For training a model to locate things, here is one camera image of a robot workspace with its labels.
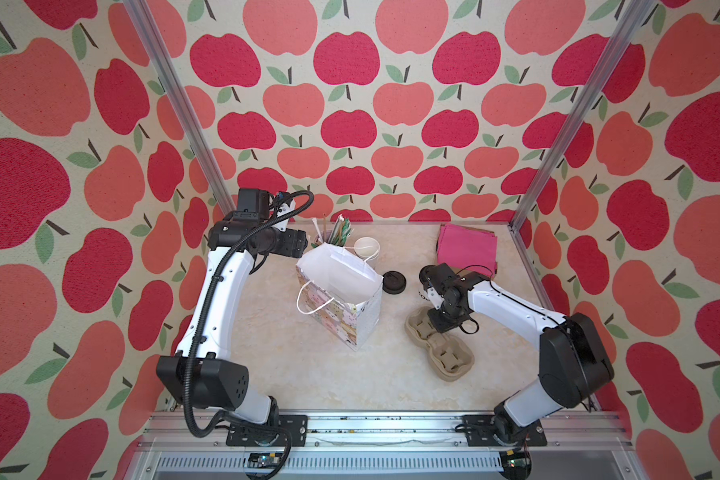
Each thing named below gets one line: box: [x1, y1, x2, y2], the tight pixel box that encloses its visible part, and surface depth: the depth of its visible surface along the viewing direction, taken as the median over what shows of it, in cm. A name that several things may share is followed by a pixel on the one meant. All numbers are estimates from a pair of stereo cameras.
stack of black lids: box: [382, 270, 407, 295], surface depth 103 cm
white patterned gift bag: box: [296, 243, 384, 351], surface depth 81 cm
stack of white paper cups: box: [354, 237, 380, 261], surface depth 101 cm
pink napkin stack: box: [437, 224, 498, 278], surface depth 111 cm
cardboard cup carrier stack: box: [405, 306, 475, 382], surface depth 84 cm
